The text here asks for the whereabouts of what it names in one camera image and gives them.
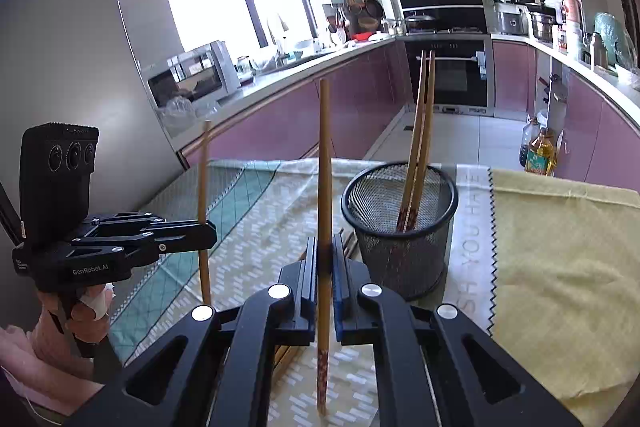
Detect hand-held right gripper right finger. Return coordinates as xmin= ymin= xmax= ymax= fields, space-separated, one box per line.
xmin=332 ymin=237 xmax=583 ymax=427

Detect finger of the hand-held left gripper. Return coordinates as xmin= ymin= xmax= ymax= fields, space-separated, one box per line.
xmin=70 ymin=219 xmax=218 ymax=267
xmin=86 ymin=212 xmax=170 ymax=234

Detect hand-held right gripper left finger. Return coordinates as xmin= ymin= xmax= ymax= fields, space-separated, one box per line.
xmin=65 ymin=237 xmax=321 ymax=427

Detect bunch of wooden chopsticks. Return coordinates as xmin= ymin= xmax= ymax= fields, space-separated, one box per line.
xmin=272 ymin=228 xmax=360 ymax=368

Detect wooden chopstick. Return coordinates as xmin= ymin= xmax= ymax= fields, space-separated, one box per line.
xmin=397 ymin=51 xmax=430 ymax=230
xmin=316 ymin=79 xmax=332 ymax=417
xmin=197 ymin=121 xmax=212 ymax=308
xmin=407 ymin=51 xmax=437 ymax=230

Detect black mesh utensil holder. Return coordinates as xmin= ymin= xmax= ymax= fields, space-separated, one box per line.
xmin=341 ymin=162 xmax=459 ymax=302

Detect person's left forearm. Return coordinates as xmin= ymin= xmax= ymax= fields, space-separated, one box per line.
xmin=0 ymin=324 xmax=107 ymax=414

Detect person's left hand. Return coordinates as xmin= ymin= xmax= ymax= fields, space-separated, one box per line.
xmin=32 ymin=284 xmax=113 ymax=358

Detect patterned green beige tablecloth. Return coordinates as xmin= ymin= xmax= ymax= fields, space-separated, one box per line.
xmin=107 ymin=157 xmax=496 ymax=427

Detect clear plastic bag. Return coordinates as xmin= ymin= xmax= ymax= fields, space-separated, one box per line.
xmin=157 ymin=97 xmax=221 ymax=132

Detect grey refrigerator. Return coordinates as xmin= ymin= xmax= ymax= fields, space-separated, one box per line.
xmin=0 ymin=0 xmax=188 ymax=258

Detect silver microwave oven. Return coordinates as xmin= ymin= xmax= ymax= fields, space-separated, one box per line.
xmin=146 ymin=40 xmax=242 ymax=108

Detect pink base cabinets under window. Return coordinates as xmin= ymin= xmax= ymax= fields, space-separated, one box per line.
xmin=177 ymin=39 xmax=416 ymax=168

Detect yellow cloth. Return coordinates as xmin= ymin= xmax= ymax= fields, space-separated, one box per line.
xmin=487 ymin=168 xmax=640 ymax=408

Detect dark liquid plastic bottle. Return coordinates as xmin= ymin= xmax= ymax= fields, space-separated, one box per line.
xmin=519 ymin=117 xmax=542 ymax=168

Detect built-in black oven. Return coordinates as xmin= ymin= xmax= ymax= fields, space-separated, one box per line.
xmin=404 ymin=38 xmax=493 ymax=115

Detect yellow cooking oil bottle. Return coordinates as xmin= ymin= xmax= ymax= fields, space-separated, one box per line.
xmin=525 ymin=127 xmax=558 ymax=176

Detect steel pot with lid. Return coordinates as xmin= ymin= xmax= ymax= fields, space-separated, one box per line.
xmin=405 ymin=11 xmax=437 ymax=32

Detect hanging pans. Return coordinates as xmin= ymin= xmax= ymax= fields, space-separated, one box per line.
xmin=347 ymin=0 xmax=386 ymax=35

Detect pink base cabinets beside oven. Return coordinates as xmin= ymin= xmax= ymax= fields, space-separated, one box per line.
xmin=492 ymin=39 xmax=640 ymax=195

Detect black range hood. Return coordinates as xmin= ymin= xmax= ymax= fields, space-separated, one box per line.
xmin=399 ymin=0 xmax=488 ymax=32

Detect silver rice cooker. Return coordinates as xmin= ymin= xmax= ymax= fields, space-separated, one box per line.
xmin=495 ymin=4 xmax=530 ymax=36

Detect steel stock pot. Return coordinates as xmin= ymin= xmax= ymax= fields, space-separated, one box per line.
xmin=529 ymin=9 xmax=556 ymax=42

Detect steel thermos flask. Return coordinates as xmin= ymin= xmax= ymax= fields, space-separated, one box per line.
xmin=590 ymin=32 xmax=608 ymax=68

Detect pink kettle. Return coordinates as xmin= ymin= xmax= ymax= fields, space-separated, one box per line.
xmin=560 ymin=0 xmax=586 ymax=25

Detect green plastic bag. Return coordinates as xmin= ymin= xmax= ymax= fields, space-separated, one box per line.
xmin=594 ymin=12 xmax=633 ymax=68

